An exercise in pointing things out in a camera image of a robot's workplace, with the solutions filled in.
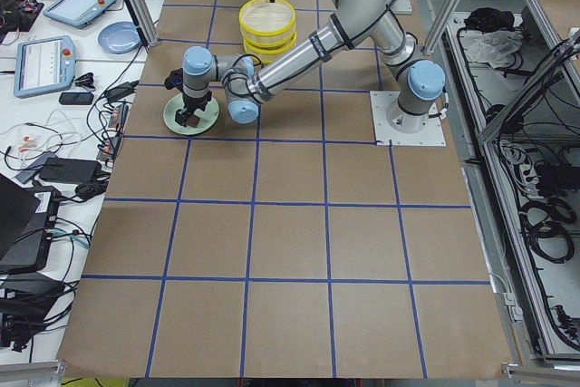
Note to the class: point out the teach pendant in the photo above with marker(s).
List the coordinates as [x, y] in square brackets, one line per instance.
[44, 66]
[77, 13]

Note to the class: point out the green plate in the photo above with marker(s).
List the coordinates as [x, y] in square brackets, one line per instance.
[208, 118]

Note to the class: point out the white cloth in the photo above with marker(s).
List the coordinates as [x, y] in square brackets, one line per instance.
[497, 49]

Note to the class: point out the yellow steamer layer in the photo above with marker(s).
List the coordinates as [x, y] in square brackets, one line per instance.
[267, 22]
[269, 54]

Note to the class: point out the black laptop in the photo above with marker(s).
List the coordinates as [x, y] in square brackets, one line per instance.
[27, 217]

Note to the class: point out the brown bun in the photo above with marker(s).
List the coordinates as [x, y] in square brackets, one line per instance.
[193, 124]

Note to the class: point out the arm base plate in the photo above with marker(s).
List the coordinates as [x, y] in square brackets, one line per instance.
[394, 127]
[400, 7]

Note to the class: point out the lower teach pendant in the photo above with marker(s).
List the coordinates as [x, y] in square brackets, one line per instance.
[44, 66]

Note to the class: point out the blue plate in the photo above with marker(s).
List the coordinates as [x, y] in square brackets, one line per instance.
[119, 37]

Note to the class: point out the black power brick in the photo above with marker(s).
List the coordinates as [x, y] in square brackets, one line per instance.
[72, 171]

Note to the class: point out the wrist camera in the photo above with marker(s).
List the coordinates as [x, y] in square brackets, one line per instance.
[174, 80]

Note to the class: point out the upper teach pendant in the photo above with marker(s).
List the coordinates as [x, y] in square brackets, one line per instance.
[77, 13]

